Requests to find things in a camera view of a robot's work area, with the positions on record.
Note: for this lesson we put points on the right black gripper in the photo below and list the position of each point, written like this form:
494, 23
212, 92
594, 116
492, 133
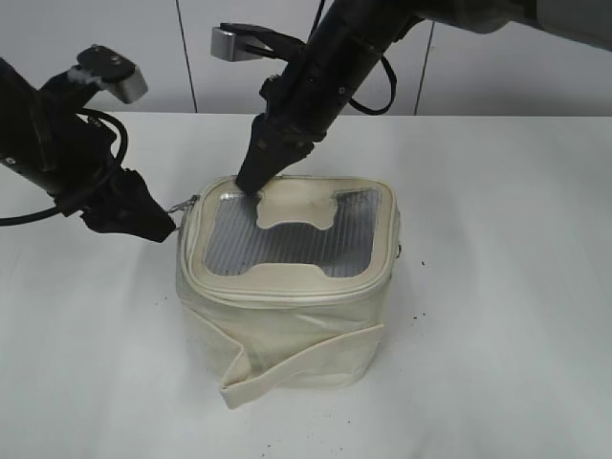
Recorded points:
273, 146

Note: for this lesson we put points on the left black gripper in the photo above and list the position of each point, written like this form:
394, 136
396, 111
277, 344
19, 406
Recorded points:
122, 204

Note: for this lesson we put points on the cream square zipper bag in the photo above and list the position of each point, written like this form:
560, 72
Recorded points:
287, 288

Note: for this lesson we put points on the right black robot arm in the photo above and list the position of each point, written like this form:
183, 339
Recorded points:
323, 73

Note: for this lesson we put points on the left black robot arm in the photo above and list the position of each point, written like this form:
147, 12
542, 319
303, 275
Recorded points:
50, 138

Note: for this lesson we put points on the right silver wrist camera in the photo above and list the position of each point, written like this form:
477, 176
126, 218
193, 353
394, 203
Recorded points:
235, 42

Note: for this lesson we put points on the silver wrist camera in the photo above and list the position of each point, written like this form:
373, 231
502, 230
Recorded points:
109, 71
235, 42

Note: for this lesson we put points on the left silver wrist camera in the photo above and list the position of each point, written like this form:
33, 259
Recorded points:
109, 71

